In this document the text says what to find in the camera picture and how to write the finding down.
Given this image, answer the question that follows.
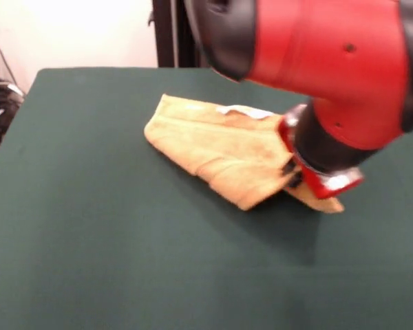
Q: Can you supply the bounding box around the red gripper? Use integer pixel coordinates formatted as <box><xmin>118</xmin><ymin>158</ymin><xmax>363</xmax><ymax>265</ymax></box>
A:
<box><xmin>276</xmin><ymin>104</ymin><xmax>366</xmax><ymax>199</ymax></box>

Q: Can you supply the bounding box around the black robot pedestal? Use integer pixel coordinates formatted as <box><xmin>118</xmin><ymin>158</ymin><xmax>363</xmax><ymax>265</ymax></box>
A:
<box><xmin>147</xmin><ymin>0</ymin><xmax>207</xmax><ymax>69</ymax></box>

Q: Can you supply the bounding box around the orange terry towel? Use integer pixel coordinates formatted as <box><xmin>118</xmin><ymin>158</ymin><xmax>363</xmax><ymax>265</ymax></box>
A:
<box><xmin>143</xmin><ymin>93</ymin><xmax>345</xmax><ymax>213</ymax></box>

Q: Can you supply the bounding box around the dark green table cloth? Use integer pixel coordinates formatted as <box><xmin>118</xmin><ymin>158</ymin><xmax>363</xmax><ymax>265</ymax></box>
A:
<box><xmin>0</xmin><ymin>67</ymin><xmax>413</xmax><ymax>330</ymax></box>

